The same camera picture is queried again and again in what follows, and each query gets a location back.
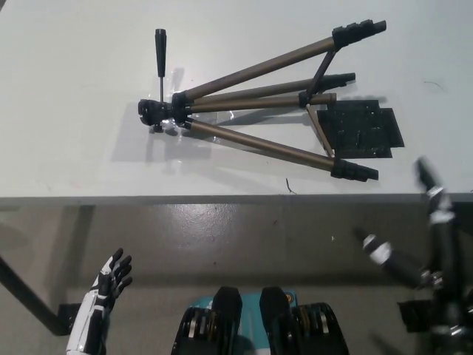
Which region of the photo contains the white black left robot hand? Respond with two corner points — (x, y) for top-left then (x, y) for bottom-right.
(87, 248), (134, 311)

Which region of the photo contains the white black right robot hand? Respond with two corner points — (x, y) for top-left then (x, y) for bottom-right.
(353, 157), (468, 323)

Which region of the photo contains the black and bronze camera tripod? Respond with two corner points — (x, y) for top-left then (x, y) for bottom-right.
(137, 18), (388, 182)

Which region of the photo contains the black metal table leg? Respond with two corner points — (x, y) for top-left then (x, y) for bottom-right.
(0, 254), (64, 336)

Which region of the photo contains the black teal robot torso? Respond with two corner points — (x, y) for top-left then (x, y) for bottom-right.
(169, 285), (349, 355)

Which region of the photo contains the clear tape patch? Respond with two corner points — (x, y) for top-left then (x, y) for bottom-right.
(105, 70), (237, 163)

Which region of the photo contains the black tape patch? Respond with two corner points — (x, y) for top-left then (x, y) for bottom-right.
(316, 98), (406, 160)

